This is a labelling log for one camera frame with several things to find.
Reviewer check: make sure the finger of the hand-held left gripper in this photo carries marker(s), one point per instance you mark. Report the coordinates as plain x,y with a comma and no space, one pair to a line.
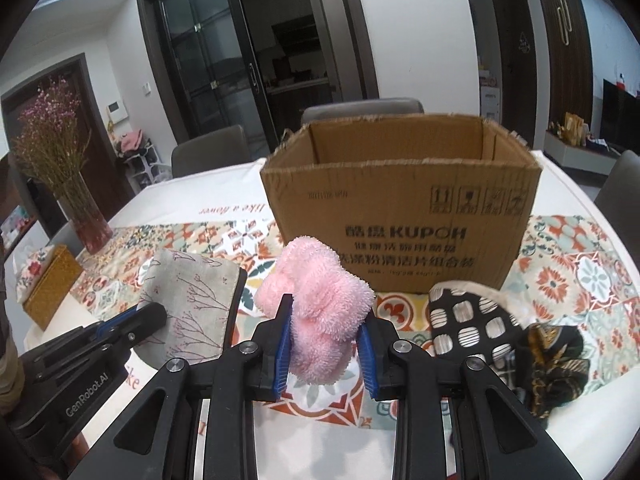
117,321
147,325

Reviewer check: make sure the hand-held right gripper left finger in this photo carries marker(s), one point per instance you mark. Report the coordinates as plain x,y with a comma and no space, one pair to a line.
281,350

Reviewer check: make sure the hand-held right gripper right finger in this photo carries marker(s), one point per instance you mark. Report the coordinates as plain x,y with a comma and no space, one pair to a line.
369,360

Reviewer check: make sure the grey branch-print cloth pouch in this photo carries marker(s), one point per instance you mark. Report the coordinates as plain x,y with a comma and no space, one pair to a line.
195,300

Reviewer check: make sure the pink fluffy towel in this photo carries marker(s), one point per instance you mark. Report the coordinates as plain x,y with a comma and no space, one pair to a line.
320,300

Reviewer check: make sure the brown cardboard box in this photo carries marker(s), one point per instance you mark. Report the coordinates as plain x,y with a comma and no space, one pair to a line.
400,200

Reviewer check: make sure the yellow woven tissue box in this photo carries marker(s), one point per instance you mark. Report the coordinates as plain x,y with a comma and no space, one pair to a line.
55,290

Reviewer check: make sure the floral tissue cover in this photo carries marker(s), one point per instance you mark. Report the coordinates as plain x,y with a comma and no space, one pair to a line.
35,270

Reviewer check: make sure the glass vase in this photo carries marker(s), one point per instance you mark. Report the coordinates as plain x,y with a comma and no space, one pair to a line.
90,225

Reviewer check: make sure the black white patterned pouch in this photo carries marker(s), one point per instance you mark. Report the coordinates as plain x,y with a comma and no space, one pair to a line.
465,325

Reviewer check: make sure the white shoe rack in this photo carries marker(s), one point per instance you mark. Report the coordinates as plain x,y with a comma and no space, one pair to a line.
142,165

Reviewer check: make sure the black floral scarf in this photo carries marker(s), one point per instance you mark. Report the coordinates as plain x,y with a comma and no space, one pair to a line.
550,360

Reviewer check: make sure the grey dining chair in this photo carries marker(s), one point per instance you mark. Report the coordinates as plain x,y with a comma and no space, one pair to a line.
215,152
620,185
360,110

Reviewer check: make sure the dried pink flowers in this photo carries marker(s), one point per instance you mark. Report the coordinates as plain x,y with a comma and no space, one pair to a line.
52,135

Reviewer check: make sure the vase with dried flowers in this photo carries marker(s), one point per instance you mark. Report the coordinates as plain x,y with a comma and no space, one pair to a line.
95,125

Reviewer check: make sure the white intercom panel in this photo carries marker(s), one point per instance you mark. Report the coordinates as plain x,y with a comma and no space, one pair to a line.
117,111

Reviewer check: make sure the dark glass sliding door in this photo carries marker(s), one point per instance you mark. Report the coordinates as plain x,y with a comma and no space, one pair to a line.
210,60

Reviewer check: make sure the white water dispenser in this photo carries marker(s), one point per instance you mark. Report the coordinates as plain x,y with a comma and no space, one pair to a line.
490,102

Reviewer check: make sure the white television cabinet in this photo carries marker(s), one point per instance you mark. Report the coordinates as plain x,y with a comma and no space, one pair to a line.
580,155

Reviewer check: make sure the yellow paper bags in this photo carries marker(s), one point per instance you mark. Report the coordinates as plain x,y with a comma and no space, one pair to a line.
575,130

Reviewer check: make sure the dark hallway door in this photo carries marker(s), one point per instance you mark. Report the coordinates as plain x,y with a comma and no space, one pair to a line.
517,60

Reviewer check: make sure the black television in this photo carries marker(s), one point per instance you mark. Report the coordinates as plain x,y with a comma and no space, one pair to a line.
622,120

